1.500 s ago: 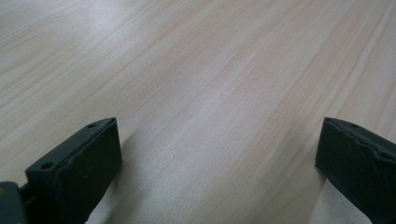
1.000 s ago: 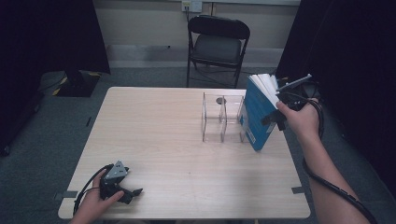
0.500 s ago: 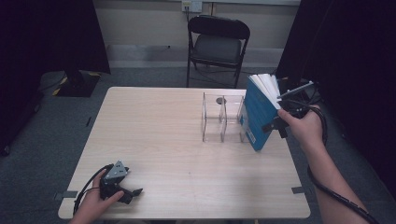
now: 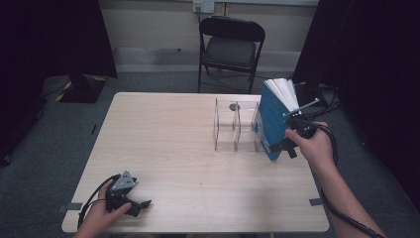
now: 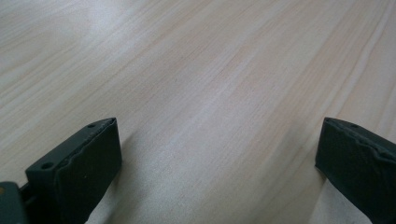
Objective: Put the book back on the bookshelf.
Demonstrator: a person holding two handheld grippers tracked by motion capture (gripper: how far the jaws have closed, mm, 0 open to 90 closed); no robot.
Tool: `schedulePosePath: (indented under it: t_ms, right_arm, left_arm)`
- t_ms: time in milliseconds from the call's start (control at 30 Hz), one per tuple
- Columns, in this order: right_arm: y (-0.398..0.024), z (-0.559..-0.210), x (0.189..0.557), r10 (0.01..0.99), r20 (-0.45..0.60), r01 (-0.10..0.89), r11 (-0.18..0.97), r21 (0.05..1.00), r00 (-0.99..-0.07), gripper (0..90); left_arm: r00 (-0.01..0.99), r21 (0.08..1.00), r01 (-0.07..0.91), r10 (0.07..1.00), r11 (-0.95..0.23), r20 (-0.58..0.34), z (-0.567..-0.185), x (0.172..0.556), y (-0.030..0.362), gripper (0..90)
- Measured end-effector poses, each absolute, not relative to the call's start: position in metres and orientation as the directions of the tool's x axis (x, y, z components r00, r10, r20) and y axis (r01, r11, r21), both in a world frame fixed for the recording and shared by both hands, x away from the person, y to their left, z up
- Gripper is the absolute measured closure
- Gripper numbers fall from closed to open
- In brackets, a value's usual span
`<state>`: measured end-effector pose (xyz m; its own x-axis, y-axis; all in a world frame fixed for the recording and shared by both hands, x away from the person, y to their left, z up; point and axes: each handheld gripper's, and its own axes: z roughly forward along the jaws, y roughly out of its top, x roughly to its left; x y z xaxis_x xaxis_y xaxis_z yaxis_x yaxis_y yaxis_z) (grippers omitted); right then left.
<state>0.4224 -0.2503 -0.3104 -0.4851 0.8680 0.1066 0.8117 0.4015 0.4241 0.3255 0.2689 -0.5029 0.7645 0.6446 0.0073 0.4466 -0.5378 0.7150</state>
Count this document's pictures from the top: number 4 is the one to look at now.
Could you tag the black tape strip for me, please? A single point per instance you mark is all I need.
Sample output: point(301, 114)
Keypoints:
point(94, 129)

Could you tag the dark curtain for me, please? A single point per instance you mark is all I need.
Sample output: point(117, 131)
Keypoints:
point(39, 49)
point(373, 66)

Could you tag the round dark table grommet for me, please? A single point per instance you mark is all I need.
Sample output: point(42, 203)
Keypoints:
point(234, 106)

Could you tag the grey tape strip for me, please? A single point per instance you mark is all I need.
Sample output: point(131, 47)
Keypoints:
point(315, 201)
point(71, 207)

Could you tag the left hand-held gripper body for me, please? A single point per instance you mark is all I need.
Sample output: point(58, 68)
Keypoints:
point(120, 193)

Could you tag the black folding chair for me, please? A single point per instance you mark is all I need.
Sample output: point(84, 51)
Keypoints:
point(231, 49)

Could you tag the blue paperback book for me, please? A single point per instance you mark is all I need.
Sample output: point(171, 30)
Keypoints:
point(272, 115)

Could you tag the black stand base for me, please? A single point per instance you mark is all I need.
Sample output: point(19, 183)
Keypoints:
point(305, 91)
point(82, 91)

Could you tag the white wall outlet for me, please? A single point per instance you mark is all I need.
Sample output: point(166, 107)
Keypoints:
point(203, 6)

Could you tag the person's right hand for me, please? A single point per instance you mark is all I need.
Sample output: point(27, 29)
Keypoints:
point(317, 150)

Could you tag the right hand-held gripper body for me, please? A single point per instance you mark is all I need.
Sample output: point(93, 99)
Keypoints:
point(302, 125)

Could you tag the clear acrylic book rack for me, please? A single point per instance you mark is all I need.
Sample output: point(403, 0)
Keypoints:
point(228, 132)

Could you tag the person's left hand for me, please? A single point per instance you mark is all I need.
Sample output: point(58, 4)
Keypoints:
point(99, 219)

